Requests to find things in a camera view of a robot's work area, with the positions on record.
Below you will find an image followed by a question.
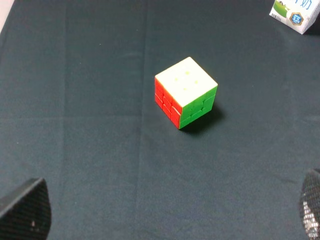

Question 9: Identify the white milk carton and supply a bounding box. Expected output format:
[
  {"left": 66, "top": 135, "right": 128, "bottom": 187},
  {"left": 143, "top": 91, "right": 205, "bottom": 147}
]
[{"left": 269, "top": 0, "right": 320, "bottom": 35}]

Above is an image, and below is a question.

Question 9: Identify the multicolour puzzle cube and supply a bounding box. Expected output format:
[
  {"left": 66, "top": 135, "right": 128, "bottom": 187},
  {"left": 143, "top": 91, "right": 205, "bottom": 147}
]
[{"left": 154, "top": 56, "right": 218, "bottom": 129}]

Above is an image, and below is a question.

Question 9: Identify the black tablecloth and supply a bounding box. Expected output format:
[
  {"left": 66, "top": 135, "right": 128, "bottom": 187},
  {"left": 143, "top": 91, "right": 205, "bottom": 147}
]
[{"left": 0, "top": 0, "right": 320, "bottom": 240}]

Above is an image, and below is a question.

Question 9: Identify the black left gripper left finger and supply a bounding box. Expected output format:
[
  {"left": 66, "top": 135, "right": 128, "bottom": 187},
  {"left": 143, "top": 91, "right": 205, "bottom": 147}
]
[{"left": 0, "top": 177, "right": 52, "bottom": 240}]

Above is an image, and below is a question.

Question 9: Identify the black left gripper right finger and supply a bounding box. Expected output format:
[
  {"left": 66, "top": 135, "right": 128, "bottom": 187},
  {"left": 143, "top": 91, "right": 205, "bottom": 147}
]
[{"left": 299, "top": 168, "right": 320, "bottom": 240}]

